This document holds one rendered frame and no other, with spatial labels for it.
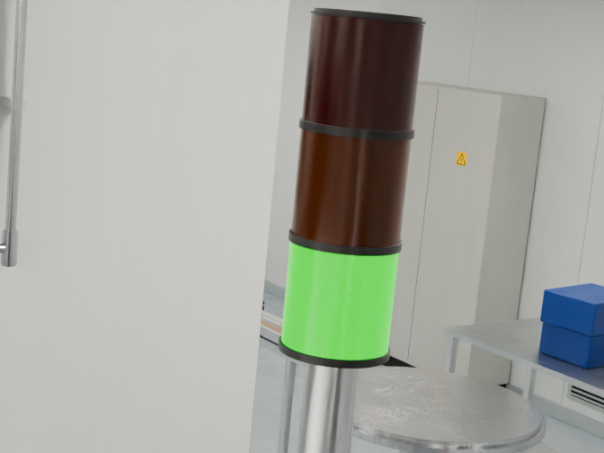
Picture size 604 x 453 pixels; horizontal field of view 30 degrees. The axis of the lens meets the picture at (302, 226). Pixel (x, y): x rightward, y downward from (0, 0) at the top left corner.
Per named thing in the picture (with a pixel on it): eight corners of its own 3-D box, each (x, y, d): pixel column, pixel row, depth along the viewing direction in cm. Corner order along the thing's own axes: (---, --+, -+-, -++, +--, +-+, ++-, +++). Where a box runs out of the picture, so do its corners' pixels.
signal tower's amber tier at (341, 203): (333, 252, 47) (345, 136, 46) (270, 228, 51) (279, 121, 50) (422, 247, 50) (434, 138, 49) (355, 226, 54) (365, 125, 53)
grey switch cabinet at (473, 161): (460, 404, 747) (499, 94, 712) (350, 353, 842) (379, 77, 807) (506, 397, 772) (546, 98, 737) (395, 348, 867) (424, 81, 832)
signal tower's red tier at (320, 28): (346, 132, 46) (358, 17, 45) (279, 118, 50) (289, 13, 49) (435, 135, 49) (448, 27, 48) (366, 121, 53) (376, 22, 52)
